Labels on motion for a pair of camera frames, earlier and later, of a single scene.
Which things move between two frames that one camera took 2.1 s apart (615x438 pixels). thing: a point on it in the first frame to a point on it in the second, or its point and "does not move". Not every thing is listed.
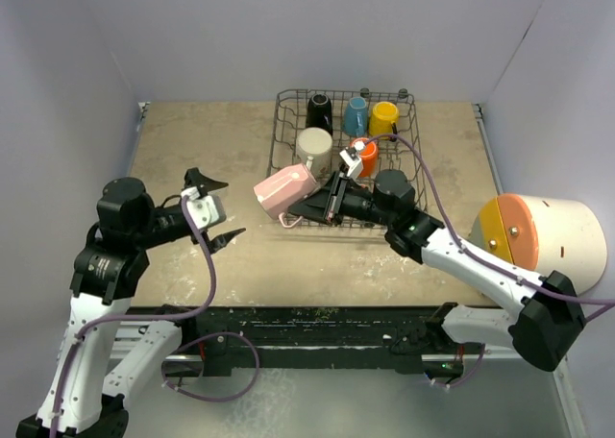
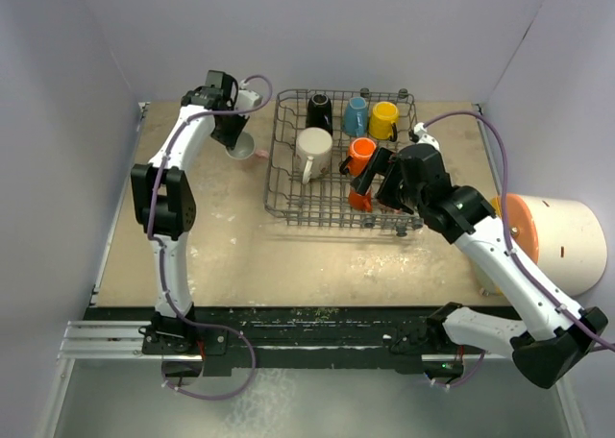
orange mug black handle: (369, 157) does not move
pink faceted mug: (279, 192) to (244, 146)
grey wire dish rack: (364, 144) does not move
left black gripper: (204, 184) to (229, 141)
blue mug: (356, 117) does not move
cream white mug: (313, 149) does not move
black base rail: (331, 340) does not move
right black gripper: (315, 206) to (383, 162)
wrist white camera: (355, 165) to (423, 137)
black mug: (319, 112) does not move
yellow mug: (381, 119) does not move
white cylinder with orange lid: (544, 234) does not move
